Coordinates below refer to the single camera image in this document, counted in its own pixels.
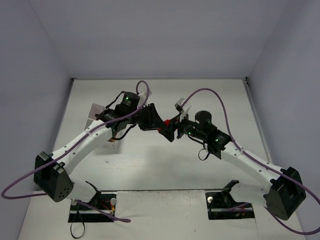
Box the white divided sorting container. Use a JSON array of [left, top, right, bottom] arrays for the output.
[[86, 102, 121, 151]]

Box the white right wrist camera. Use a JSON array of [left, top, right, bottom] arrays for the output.
[[174, 98, 192, 123]]

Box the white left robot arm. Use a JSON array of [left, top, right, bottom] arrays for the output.
[[33, 91, 174, 203]]

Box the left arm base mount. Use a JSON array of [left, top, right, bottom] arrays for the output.
[[67, 181, 132, 238]]

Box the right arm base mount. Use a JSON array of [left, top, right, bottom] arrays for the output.
[[205, 180, 255, 221]]

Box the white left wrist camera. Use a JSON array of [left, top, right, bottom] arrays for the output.
[[138, 89, 148, 107]]

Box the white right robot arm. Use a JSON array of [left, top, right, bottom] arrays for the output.
[[176, 110, 306, 221]]

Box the red long lego brick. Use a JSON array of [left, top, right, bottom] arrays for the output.
[[164, 119, 171, 127]]

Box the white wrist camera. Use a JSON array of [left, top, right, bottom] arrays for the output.
[[138, 89, 148, 107], [174, 98, 192, 123]]

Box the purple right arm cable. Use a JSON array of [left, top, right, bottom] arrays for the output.
[[181, 87, 320, 236]]

